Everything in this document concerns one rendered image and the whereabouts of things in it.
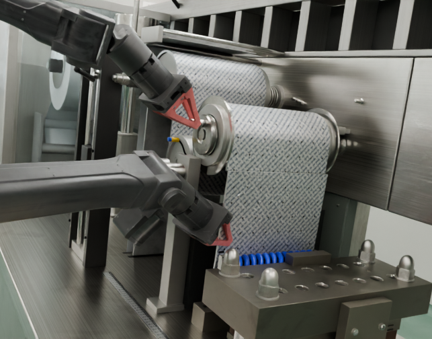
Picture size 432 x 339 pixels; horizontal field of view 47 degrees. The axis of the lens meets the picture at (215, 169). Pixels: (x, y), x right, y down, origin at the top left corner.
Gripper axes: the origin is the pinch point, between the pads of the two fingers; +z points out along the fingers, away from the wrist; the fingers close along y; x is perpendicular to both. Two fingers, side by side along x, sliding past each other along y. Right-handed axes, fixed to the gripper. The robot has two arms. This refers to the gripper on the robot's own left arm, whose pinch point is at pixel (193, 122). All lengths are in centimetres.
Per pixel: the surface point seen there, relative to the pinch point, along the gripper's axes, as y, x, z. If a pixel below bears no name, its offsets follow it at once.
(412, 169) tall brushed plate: 19.1, 20.1, 31.3
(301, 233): 6.3, -0.6, 30.8
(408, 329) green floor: -108, 40, 259
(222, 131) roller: 4.9, 1.6, 3.0
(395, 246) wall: -161, 92, 269
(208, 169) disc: 0.5, -4.1, 8.3
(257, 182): 6.7, -0.4, 14.5
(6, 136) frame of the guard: -96, -26, -4
